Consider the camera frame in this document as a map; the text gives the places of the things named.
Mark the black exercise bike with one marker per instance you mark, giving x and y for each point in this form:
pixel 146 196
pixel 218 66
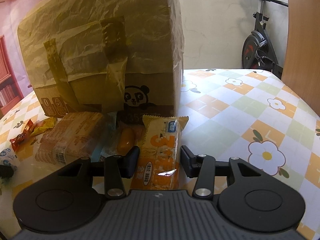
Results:
pixel 257 51

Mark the small red candy wrapper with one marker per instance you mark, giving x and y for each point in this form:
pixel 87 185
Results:
pixel 20 138

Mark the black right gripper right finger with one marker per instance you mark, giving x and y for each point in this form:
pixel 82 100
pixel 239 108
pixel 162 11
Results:
pixel 199 166

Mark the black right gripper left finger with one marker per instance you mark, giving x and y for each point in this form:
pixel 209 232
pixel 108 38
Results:
pixel 116 168

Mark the small yellow candy wrapper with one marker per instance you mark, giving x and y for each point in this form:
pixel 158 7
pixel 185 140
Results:
pixel 42 126

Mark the wooden headboard panel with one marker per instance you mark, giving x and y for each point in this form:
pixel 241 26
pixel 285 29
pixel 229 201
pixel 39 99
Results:
pixel 301 68

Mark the brown biscuit pack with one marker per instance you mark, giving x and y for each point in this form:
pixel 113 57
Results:
pixel 75 136

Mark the orange jelly snack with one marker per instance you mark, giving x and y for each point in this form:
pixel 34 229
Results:
pixel 126 141

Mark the orange white cracker pack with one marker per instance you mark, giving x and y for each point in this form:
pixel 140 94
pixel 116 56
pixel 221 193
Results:
pixel 159 159

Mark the blue white snack packet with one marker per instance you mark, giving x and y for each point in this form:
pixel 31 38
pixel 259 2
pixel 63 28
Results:
pixel 9 163

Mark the brown cardboard box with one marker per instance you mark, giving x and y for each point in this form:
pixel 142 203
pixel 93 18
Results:
pixel 104 55

